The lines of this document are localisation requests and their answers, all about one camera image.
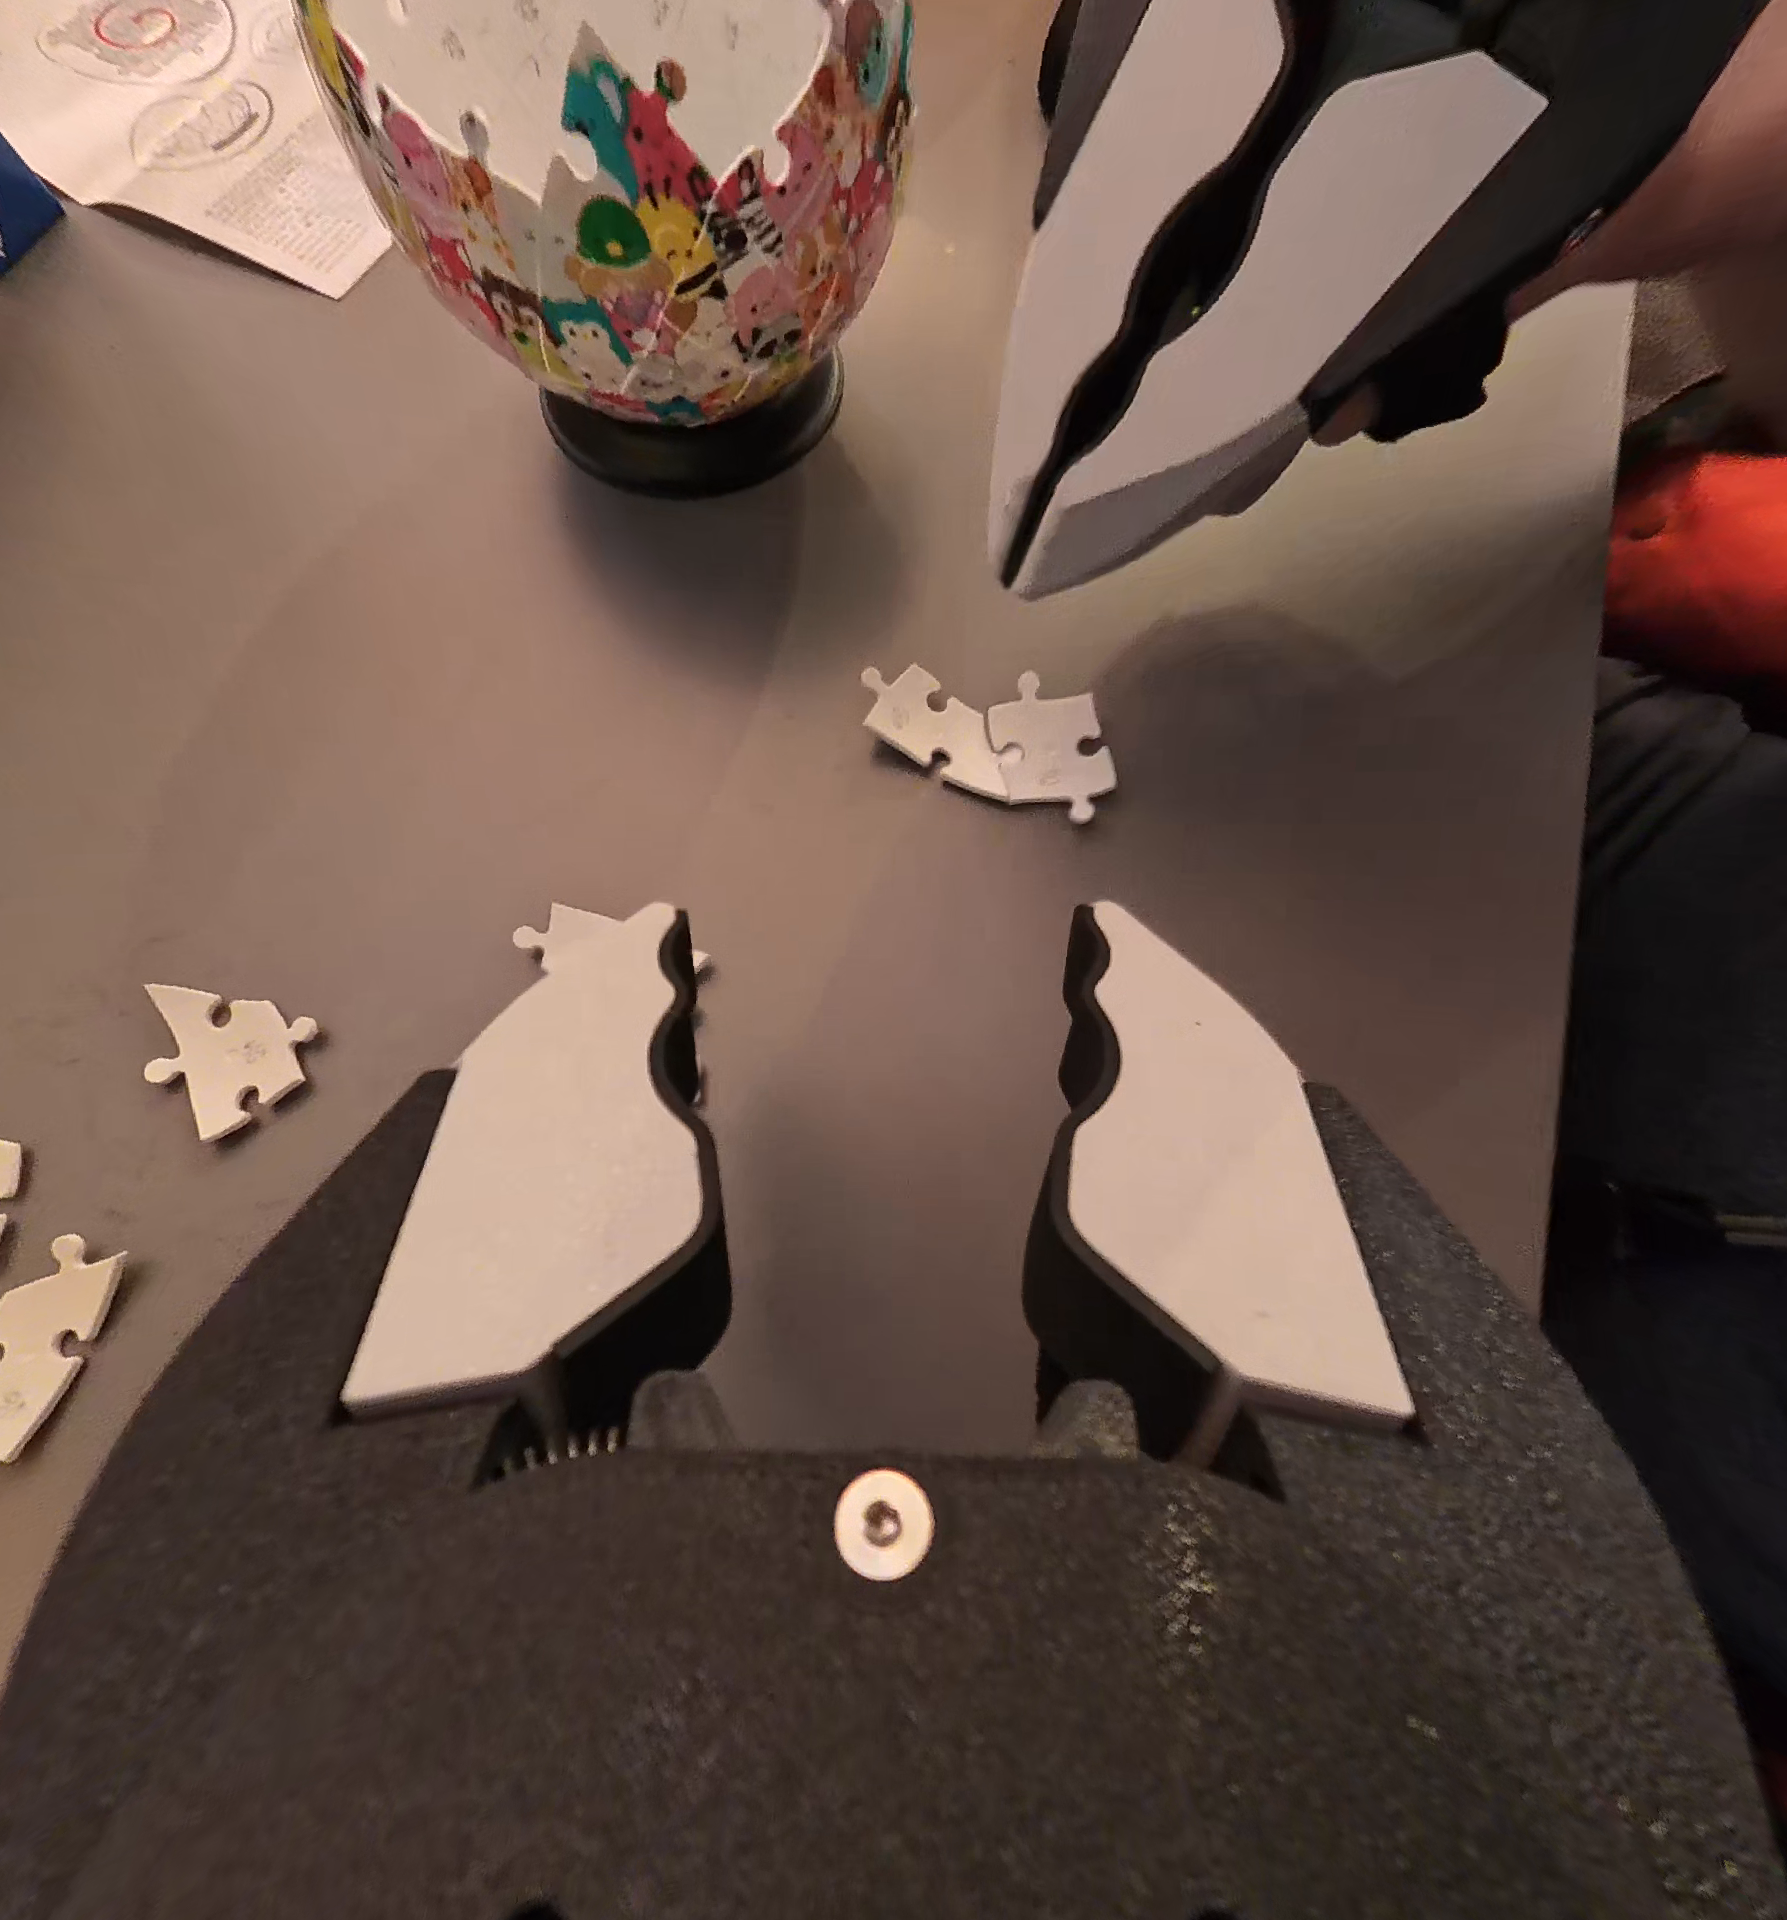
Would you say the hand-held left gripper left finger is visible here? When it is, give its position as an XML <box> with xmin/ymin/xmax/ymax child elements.
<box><xmin>338</xmin><ymin>899</ymin><xmax>732</xmax><ymax>1428</ymax></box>

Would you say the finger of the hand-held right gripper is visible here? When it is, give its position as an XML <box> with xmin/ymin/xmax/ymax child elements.
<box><xmin>1004</xmin><ymin>68</ymin><xmax>1552</xmax><ymax>605</ymax></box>
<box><xmin>987</xmin><ymin>0</ymin><xmax>1297</xmax><ymax>590</ymax></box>

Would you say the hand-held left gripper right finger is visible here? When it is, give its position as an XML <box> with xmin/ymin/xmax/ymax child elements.
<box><xmin>1023</xmin><ymin>899</ymin><xmax>1420</xmax><ymax>1435</ymax></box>

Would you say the jagged colourful puzzle ball bowl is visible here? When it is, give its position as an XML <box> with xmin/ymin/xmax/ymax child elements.
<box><xmin>292</xmin><ymin>0</ymin><xmax>916</xmax><ymax>429</ymax></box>

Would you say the black puzzle ball stand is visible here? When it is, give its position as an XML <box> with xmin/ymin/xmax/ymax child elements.
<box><xmin>540</xmin><ymin>348</ymin><xmax>847</xmax><ymax>497</ymax></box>

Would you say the person's right hand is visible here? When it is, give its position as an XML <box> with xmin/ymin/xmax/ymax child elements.
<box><xmin>1507</xmin><ymin>0</ymin><xmax>1787</xmax><ymax>320</ymax></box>

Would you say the person's dark blue clothing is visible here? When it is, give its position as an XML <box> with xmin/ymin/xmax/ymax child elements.
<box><xmin>1544</xmin><ymin>661</ymin><xmax>1787</xmax><ymax>1742</ymax></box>

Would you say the folded instruction sheet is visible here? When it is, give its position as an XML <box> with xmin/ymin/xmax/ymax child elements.
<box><xmin>0</xmin><ymin>0</ymin><xmax>391</xmax><ymax>302</ymax></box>

